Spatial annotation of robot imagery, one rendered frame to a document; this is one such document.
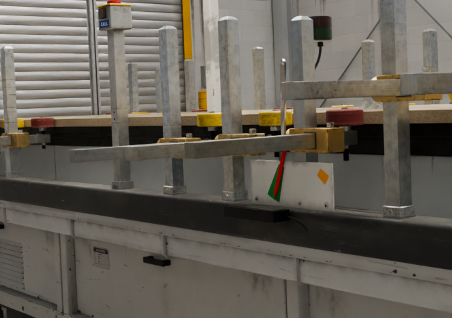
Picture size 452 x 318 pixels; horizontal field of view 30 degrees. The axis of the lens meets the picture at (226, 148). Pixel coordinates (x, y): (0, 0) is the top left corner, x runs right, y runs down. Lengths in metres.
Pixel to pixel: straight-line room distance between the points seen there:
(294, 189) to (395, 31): 0.42
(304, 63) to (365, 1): 9.61
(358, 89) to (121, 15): 1.07
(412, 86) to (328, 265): 0.70
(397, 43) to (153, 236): 1.00
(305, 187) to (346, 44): 9.84
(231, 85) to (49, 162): 1.42
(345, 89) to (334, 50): 10.29
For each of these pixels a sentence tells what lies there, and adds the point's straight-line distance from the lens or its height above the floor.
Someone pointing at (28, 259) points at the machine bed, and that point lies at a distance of 3.61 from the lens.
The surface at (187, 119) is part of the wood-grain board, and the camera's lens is 2.38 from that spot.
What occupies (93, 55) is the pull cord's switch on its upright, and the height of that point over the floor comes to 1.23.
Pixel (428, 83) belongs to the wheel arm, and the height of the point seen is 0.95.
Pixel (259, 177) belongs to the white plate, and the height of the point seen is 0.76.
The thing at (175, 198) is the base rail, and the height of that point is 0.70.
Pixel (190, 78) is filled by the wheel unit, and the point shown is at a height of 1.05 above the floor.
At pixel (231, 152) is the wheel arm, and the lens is 1.60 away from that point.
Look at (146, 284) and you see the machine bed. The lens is 2.83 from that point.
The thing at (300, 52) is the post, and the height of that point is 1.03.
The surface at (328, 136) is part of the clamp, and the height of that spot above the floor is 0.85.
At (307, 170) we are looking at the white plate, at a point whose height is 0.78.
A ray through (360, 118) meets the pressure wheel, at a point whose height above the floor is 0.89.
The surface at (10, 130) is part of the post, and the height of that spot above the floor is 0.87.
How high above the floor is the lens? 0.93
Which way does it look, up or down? 3 degrees down
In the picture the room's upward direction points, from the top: 2 degrees counter-clockwise
